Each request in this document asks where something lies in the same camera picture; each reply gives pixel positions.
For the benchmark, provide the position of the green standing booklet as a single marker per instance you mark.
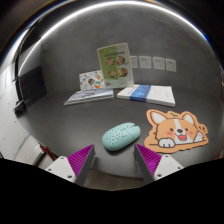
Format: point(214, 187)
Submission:
point(115, 66)

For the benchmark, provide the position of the row of white wall sockets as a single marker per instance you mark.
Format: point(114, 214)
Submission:
point(158, 63)

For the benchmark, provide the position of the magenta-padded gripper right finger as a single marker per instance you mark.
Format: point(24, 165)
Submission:
point(150, 159)

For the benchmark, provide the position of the grey flat book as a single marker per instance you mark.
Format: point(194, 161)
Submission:
point(88, 96)

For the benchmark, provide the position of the small black device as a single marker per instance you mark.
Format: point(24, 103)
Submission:
point(19, 107)

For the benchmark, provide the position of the corgi-shaped orange mouse pad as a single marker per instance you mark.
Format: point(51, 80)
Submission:
point(178, 132)

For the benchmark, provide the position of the mint green computer mouse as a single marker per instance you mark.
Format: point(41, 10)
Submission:
point(120, 137)

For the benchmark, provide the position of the white book with blue band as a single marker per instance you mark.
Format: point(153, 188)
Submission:
point(146, 94)

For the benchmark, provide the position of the small colourful printed card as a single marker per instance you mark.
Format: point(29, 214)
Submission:
point(91, 80)

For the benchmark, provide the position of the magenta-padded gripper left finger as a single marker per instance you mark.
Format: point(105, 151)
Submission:
point(81, 160)

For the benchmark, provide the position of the black flat panel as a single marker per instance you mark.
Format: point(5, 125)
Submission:
point(32, 86)

